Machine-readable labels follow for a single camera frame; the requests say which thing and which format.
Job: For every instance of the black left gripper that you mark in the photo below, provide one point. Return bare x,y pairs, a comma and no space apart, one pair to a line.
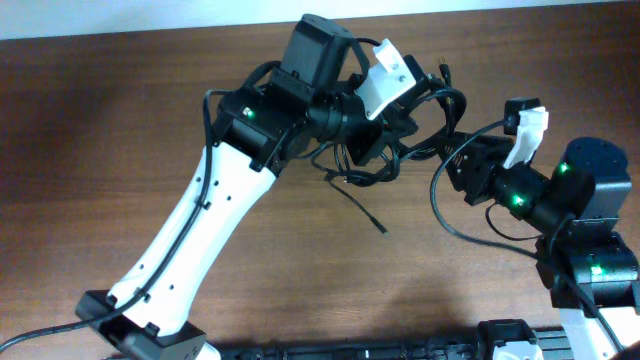
376,130

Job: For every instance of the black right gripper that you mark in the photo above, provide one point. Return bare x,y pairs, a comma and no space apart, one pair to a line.
477,180

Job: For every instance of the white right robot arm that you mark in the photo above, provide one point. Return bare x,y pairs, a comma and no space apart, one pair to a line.
591,274

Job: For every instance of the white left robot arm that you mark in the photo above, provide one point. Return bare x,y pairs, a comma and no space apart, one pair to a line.
325,88

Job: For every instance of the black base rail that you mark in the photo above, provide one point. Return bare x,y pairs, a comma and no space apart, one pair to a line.
490,339

